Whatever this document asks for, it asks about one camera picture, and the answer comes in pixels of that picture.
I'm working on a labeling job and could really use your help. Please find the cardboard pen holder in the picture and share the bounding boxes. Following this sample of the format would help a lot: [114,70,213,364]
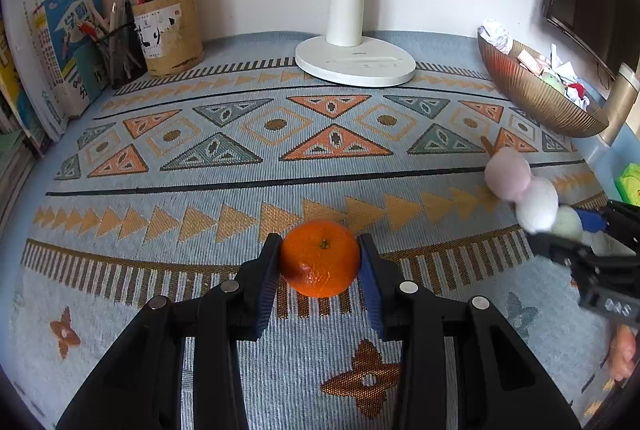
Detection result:
[132,0,204,77]

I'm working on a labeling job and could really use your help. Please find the orange mandarin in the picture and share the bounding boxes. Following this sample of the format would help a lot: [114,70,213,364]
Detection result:
[280,220,360,298]

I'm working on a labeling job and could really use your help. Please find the black mesh pen cup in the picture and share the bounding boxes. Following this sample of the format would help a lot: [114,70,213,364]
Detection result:
[96,22,148,90]

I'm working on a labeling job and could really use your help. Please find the pink white dango plush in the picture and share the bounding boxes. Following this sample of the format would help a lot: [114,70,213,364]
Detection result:
[484,146,608,256]

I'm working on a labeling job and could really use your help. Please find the person's right hand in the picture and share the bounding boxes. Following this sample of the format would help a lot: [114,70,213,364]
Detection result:
[608,325,637,381]

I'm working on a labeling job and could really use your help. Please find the leaning children's books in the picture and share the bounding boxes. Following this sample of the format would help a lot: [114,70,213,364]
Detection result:
[1,0,107,153]

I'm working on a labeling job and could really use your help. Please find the patterned woven table mat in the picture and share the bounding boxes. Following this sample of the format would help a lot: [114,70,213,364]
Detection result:
[4,34,614,429]

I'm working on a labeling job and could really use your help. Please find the metallic monitor stand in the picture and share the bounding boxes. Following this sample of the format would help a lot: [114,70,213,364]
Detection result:
[598,63,639,146]

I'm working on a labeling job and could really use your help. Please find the amber ribbed glass bowl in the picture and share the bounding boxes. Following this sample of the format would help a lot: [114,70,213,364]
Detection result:
[477,26,608,138]

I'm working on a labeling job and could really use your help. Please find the green plastic object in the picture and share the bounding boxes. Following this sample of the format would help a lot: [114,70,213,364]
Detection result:
[615,162,640,207]

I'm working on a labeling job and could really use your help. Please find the crumpled papers in bowl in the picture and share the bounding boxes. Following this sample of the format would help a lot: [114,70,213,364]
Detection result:
[480,25,591,109]

